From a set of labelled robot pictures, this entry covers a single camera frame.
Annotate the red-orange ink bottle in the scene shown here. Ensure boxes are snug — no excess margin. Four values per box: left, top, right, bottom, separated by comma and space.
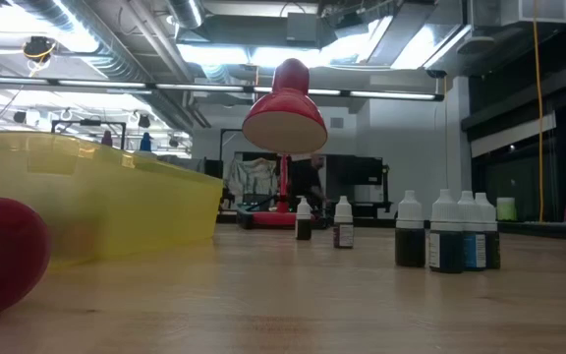
0, 196, 52, 325

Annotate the person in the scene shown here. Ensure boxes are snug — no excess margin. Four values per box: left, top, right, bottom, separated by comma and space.
287, 153, 331, 215

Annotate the small white-capped dye bottle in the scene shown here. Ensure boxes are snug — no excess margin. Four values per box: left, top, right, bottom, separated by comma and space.
295, 196, 313, 242
474, 192, 502, 270
332, 195, 356, 250
428, 188, 466, 274
394, 190, 427, 268
457, 190, 486, 272

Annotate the yellow hanging cord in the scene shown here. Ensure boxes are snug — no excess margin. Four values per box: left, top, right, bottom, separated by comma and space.
532, 0, 545, 223

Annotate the black yellow cord reel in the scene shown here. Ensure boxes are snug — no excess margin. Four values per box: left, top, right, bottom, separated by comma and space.
21, 34, 59, 65

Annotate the grey cloth cover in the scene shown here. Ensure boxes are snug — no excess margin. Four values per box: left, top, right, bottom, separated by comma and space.
227, 156, 280, 207

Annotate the black metal frame stand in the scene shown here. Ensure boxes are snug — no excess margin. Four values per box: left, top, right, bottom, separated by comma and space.
50, 119, 128, 151

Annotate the long linear ceiling light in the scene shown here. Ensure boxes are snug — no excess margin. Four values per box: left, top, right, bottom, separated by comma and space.
0, 75, 445, 103

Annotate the red desk lamp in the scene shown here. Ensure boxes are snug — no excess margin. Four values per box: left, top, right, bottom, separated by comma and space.
236, 57, 331, 231

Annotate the green white container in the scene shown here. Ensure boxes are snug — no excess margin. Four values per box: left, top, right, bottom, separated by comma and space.
495, 196, 518, 222

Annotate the black cabinet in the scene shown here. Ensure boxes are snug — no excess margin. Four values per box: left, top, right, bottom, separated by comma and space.
325, 154, 393, 218

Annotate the yellow cutting board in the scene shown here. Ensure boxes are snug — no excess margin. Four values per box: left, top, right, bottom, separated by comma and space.
0, 130, 225, 269

